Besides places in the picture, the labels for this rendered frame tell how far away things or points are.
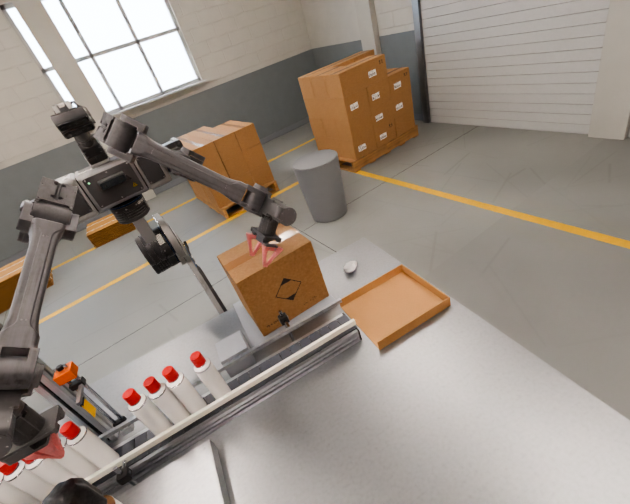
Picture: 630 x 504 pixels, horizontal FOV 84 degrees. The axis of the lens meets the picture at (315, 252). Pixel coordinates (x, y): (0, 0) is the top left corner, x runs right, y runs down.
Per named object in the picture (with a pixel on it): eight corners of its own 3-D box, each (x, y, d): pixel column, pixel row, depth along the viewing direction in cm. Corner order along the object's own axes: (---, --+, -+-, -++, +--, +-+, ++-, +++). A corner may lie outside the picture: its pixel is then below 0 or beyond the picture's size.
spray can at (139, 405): (158, 443, 103) (118, 405, 92) (157, 429, 107) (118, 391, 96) (175, 433, 104) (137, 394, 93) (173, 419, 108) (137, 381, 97)
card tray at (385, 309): (379, 350, 114) (377, 342, 112) (340, 307, 135) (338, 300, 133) (450, 305, 121) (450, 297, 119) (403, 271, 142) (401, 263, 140)
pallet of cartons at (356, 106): (356, 173, 439) (334, 75, 376) (318, 164, 501) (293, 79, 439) (419, 135, 483) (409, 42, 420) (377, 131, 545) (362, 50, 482)
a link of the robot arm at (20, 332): (75, 223, 90) (22, 210, 83) (81, 209, 87) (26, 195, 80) (39, 393, 66) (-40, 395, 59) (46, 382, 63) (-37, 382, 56)
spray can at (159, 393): (176, 432, 104) (139, 393, 93) (175, 418, 109) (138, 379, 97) (193, 422, 106) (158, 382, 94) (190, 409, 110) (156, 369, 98)
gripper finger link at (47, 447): (72, 462, 71) (41, 439, 66) (35, 484, 69) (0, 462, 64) (76, 435, 76) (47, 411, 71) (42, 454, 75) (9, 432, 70)
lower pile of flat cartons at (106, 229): (95, 248, 475) (86, 236, 464) (95, 235, 516) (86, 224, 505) (141, 226, 494) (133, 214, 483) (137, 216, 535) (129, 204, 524)
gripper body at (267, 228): (263, 241, 106) (269, 218, 105) (249, 231, 114) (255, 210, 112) (280, 244, 110) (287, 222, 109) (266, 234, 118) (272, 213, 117)
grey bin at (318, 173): (325, 230, 348) (307, 173, 314) (301, 217, 383) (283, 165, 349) (360, 208, 363) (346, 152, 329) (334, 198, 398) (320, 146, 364)
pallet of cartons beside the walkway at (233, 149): (280, 189, 463) (255, 122, 413) (226, 220, 433) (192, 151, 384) (243, 174, 553) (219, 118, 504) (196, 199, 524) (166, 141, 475)
